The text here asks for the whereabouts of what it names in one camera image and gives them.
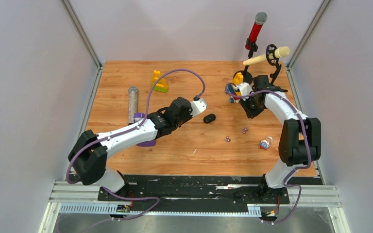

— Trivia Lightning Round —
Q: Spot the black earbud charging case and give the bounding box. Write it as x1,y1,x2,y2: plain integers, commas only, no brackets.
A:
203,114,216,124

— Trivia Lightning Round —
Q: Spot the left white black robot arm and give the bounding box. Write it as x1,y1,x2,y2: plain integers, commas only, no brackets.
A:
67,97,207,200

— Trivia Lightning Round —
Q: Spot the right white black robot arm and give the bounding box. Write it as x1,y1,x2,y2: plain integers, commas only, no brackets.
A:
239,75,321,203

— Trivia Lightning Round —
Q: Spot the colourful toy block pile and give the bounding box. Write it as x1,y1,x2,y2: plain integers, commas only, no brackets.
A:
227,71,244,103

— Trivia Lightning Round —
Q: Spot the black tripod mic stand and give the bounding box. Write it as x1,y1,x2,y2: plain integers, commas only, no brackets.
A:
264,44,288,93

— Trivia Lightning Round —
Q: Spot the cream microphone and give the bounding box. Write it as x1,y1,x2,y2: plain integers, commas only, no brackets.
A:
243,46,290,66

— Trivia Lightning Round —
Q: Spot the red microphone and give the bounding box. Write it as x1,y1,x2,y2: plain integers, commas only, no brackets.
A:
245,12,268,50

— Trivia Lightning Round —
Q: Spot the yellow green toy block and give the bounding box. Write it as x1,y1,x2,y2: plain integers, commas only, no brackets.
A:
151,70,169,93

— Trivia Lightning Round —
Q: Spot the purple stapler box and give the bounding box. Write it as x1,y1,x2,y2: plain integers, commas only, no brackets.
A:
133,112,157,148

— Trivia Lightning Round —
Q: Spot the clear glitter tube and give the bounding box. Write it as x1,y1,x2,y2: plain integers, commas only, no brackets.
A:
128,86,138,124

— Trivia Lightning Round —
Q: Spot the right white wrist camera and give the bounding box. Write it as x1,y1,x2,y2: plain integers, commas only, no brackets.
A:
237,82,253,100

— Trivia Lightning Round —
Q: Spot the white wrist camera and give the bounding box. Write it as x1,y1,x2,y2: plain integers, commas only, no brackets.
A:
190,98,207,118
237,82,253,100

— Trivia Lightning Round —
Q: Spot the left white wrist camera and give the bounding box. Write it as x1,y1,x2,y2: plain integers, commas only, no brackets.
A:
190,98,207,118

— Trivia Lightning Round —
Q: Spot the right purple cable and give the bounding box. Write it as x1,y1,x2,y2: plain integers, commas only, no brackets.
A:
225,83,312,225

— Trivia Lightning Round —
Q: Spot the purple cable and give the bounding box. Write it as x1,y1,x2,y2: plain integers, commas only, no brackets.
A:
65,68,206,233
225,83,312,225

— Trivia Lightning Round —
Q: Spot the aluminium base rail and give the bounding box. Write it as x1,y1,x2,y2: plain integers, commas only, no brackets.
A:
39,175,350,233

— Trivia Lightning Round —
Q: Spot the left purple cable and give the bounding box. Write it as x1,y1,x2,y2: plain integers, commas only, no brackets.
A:
65,68,206,233

